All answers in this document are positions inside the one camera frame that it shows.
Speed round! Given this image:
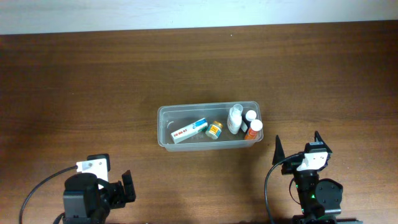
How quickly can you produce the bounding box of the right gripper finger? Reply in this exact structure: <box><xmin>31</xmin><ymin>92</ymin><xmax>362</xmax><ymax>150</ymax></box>
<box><xmin>314</xmin><ymin>131</ymin><xmax>323</xmax><ymax>142</ymax></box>
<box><xmin>272</xmin><ymin>135</ymin><xmax>285</xmax><ymax>166</ymax></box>

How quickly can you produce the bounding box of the orange tube white cap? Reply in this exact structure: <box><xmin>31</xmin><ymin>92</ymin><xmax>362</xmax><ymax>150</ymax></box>
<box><xmin>244</xmin><ymin>119</ymin><xmax>263</xmax><ymax>140</ymax></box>

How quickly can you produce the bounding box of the dark bottle white cap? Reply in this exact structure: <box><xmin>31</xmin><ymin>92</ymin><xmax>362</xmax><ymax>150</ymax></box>
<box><xmin>241</xmin><ymin>110</ymin><xmax>257</xmax><ymax>133</ymax></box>

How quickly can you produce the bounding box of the white spray bottle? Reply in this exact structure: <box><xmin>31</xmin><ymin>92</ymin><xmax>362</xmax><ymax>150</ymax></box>
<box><xmin>227</xmin><ymin>104</ymin><xmax>243</xmax><ymax>134</ymax></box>

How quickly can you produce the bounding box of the gold lid small jar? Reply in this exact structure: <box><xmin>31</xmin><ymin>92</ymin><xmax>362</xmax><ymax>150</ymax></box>
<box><xmin>205</xmin><ymin>121</ymin><xmax>223</xmax><ymax>140</ymax></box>

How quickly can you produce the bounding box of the white blue medicine box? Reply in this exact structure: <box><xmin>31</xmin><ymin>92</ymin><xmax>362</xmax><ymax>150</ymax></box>
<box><xmin>170</xmin><ymin>118</ymin><xmax>208</xmax><ymax>144</ymax></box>

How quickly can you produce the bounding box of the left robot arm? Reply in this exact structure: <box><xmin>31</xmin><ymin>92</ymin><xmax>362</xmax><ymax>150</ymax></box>
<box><xmin>53</xmin><ymin>170</ymin><xmax>136</xmax><ymax>224</ymax></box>

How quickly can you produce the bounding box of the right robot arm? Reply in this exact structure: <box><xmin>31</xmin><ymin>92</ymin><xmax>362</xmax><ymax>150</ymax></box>
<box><xmin>266</xmin><ymin>131</ymin><xmax>361</xmax><ymax>223</ymax></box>

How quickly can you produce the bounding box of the clear plastic container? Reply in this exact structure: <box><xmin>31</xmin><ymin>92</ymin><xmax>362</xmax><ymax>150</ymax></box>
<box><xmin>157</xmin><ymin>102</ymin><xmax>264</xmax><ymax>152</ymax></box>

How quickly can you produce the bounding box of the right black cable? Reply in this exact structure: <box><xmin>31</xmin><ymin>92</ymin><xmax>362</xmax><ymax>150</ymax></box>
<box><xmin>264</xmin><ymin>154</ymin><xmax>299</xmax><ymax>224</ymax></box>

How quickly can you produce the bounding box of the black cable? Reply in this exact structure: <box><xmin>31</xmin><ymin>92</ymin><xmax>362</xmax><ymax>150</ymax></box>
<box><xmin>264</xmin><ymin>154</ymin><xmax>299</xmax><ymax>224</ymax></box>
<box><xmin>18</xmin><ymin>166</ymin><xmax>78</xmax><ymax>224</ymax></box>

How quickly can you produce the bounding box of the left black cable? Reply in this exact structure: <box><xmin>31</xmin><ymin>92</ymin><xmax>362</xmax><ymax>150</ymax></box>
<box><xmin>18</xmin><ymin>166</ymin><xmax>78</xmax><ymax>224</ymax></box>

